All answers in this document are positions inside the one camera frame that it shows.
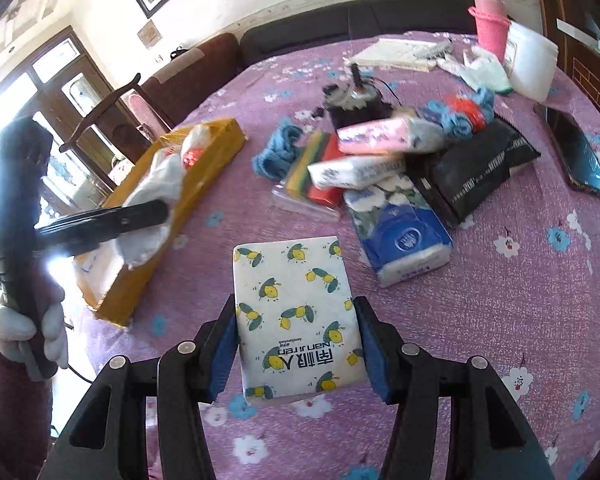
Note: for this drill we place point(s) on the white book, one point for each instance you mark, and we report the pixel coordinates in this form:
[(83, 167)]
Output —
[(390, 52)]

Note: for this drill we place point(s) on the person's left hand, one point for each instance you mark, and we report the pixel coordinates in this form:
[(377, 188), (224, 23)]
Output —
[(10, 327)]

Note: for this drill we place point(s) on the dark wooden chair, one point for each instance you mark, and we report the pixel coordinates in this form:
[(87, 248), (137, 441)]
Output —
[(105, 107)]

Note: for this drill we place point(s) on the wooden cabinet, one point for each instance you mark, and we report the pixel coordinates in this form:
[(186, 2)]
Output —
[(590, 75)]

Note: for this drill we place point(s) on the pink tissue pack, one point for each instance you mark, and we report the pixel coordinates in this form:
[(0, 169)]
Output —
[(375, 137)]

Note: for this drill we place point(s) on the white gloves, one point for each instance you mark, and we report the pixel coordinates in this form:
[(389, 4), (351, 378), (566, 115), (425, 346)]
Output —
[(480, 72)]

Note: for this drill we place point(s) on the white blue-print tissue pack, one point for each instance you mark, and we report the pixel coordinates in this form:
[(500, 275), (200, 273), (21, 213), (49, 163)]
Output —
[(350, 170)]

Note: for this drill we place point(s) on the blue towel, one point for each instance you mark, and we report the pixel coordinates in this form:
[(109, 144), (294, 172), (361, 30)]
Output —
[(275, 152), (455, 122)]

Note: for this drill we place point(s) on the grey comb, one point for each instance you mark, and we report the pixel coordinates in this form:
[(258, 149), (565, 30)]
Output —
[(437, 49)]

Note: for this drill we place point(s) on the red and white plastic bag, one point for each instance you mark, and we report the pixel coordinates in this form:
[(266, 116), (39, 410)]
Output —
[(195, 152)]

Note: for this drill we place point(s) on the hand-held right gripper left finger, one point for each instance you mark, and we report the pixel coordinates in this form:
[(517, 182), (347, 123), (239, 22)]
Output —
[(219, 355)]

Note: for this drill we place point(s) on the black plastic bag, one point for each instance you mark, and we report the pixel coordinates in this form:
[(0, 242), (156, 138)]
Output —
[(475, 170)]

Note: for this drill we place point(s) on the dark wooden glass door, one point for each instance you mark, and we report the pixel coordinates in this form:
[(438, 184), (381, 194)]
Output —
[(75, 95)]

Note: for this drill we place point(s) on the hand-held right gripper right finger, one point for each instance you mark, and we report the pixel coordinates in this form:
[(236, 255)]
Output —
[(376, 360)]

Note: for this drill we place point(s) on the brown sofa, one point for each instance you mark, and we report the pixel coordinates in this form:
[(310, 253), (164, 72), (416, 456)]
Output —
[(205, 70)]

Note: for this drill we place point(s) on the black electric motor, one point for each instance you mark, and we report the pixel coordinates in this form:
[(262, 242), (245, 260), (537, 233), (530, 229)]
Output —
[(355, 102)]

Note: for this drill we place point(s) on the blue tissue pack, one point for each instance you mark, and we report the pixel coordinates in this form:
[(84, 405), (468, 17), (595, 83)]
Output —
[(405, 245)]

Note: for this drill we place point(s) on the lemon print tissue pack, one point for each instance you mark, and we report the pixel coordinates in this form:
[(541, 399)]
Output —
[(295, 310)]

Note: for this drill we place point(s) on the yellow cardboard box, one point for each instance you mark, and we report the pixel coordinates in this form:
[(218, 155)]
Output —
[(220, 145)]

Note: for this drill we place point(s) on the colourful sponge pack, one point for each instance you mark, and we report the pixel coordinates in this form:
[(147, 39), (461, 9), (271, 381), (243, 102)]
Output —
[(312, 170)]

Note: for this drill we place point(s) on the white plastic bucket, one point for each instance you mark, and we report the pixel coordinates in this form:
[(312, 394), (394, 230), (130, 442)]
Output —
[(530, 65)]

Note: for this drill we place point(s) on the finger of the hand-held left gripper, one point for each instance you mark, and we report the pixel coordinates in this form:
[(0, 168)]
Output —
[(145, 212), (75, 242)]

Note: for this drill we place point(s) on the black smartphone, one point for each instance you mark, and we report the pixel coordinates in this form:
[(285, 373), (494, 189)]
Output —
[(575, 155)]

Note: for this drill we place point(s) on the person's left forearm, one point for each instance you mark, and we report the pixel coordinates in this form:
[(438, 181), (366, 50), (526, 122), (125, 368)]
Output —
[(10, 410)]

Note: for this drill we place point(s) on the purple floral tablecloth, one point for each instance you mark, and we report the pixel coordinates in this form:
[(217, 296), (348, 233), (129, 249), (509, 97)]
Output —
[(505, 310)]

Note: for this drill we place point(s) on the white cloth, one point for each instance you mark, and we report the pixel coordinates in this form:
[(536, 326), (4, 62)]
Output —
[(155, 180)]

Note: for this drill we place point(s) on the small wall plaque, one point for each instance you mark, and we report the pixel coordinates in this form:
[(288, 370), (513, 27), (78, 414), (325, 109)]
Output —
[(148, 35)]

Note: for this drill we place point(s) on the black sofa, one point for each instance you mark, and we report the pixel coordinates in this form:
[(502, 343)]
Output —
[(330, 25)]

